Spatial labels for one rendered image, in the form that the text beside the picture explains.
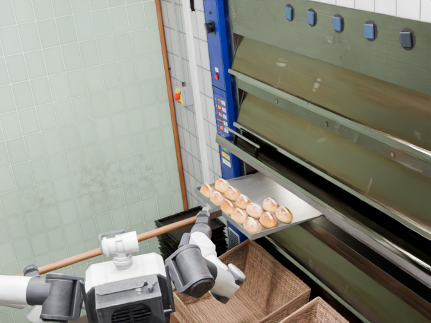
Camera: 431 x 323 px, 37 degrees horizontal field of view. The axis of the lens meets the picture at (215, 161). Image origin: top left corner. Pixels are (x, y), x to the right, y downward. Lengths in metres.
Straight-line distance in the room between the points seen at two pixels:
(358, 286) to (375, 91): 0.82
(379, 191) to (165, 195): 2.08
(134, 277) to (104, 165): 1.87
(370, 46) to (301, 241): 1.09
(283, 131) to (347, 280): 0.67
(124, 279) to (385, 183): 0.92
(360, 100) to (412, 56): 0.32
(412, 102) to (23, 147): 2.32
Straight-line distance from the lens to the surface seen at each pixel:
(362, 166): 2.34
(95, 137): 3.82
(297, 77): 2.55
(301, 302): 2.92
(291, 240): 2.96
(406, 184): 2.18
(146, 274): 2.09
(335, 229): 2.68
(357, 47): 2.20
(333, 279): 2.74
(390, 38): 2.06
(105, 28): 3.70
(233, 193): 2.93
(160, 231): 2.74
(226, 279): 2.27
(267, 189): 3.03
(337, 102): 2.33
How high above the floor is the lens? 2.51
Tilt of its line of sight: 23 degrees down
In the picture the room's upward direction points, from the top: 6 degrees counter-clockwise
